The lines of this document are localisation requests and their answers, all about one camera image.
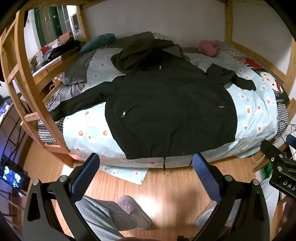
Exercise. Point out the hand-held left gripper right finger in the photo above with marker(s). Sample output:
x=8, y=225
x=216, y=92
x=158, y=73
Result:
x=207, y=178

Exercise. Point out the person's left leg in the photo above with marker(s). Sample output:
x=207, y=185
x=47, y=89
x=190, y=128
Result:
x=104, y=215

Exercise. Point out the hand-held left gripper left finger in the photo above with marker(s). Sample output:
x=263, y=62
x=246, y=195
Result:
x=84, y=177

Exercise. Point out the pink plush toy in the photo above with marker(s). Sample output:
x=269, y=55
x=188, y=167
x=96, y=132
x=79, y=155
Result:
x=208, y=47

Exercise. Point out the black zip jacket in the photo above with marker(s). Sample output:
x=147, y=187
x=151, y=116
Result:
x=171, y=104

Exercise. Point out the white appliance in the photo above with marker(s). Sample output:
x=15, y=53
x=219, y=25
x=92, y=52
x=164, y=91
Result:
x=76, y=24

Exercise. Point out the cartoon cat printed blanket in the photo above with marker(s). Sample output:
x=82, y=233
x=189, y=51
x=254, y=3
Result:
x=268, y=78

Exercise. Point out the light blue floral bedsheet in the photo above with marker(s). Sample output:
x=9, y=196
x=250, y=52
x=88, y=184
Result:
x=92, y=129

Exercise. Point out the person's right hand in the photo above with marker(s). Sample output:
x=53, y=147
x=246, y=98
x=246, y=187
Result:
x=288, y=220

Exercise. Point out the olive green garment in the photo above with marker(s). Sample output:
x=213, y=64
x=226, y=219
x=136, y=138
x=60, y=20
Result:
x=138, y=53

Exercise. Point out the white slipper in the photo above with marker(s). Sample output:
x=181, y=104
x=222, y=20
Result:
x=204, y=215

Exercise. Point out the pink box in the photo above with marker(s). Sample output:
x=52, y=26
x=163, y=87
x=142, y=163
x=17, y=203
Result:
x=66, y=37

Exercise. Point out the teal pillow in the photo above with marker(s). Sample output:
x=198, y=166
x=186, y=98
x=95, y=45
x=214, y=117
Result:
x=97, y=42

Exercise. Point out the wooden desk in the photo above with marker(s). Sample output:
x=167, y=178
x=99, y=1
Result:
x=45, y=69

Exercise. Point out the purple grey slipper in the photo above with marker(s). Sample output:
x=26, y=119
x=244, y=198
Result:
x=136, y=213

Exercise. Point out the grey garment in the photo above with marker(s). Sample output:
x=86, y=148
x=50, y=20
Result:
x=173, y=49

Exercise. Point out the wooden bunk bed frame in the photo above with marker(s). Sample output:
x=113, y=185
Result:
x=229, y=20

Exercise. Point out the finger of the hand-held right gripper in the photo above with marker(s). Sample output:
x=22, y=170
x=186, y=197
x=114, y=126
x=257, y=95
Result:
x=270, y=149

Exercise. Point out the glowing screen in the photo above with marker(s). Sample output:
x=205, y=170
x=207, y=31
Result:
x=12, y=175

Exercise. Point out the green framed window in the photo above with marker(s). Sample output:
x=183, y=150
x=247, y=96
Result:
x=49, y=23

